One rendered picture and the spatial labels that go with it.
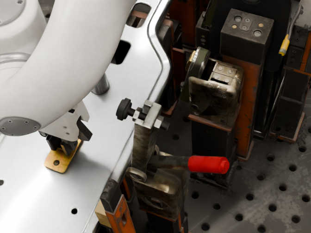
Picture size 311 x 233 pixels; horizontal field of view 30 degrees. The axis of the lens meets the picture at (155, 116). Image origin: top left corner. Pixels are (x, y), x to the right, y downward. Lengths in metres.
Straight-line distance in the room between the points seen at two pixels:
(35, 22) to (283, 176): 0.73
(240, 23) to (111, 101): 0.25
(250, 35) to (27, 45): 0.37
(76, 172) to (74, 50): 0.37
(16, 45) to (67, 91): 0.09
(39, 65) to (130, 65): 0.43
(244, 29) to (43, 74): 0.39
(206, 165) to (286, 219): 0.47
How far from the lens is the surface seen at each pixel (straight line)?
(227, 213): 1.19
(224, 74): 0.90
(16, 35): 0.64
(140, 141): 0.74
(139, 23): 1.07
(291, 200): 1.22
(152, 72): 0.99
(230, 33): 0.89
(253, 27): 0.89
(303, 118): 1.30
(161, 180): 0.84
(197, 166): 0.76
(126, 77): 0.99
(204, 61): 0.87
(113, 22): 0.60
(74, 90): 0.60
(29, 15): 0.64
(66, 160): 0.92
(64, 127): 0.80
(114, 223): 0.75
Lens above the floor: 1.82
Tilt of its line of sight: 60 degrees down
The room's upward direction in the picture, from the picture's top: 8 degrees counter-clockwise
